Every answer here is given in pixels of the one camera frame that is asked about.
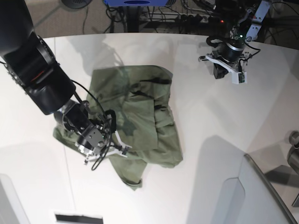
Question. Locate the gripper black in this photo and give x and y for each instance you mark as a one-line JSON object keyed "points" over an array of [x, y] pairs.
{"points": [[230, 53], [108, 124]]}

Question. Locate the olive green t-shirt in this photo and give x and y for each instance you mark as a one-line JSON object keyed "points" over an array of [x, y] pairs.
{"points": [[140, 96]]}

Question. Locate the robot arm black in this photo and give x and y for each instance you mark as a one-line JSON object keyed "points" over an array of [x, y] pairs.
{"points": [[243, 20], [33, 66]]}

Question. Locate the black power strip red light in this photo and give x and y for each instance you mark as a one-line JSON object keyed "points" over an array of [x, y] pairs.
{"points": [[195, 19]]}

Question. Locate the white label with black strip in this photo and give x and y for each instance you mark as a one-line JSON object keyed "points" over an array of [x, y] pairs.
{"points": [[77, 218]]}

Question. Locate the grey metal stand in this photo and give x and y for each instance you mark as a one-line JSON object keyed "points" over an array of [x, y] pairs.
{"points": [[281, 175]]}

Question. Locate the blue box with oval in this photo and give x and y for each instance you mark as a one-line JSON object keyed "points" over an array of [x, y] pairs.
{"points": [[124, 3]]}

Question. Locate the black fan base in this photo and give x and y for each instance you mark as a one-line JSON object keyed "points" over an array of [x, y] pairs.
{"points": [[76, 4]]}

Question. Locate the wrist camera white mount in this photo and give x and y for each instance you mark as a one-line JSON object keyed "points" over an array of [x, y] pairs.
{"points": [[238, 74], [110, 148]]}

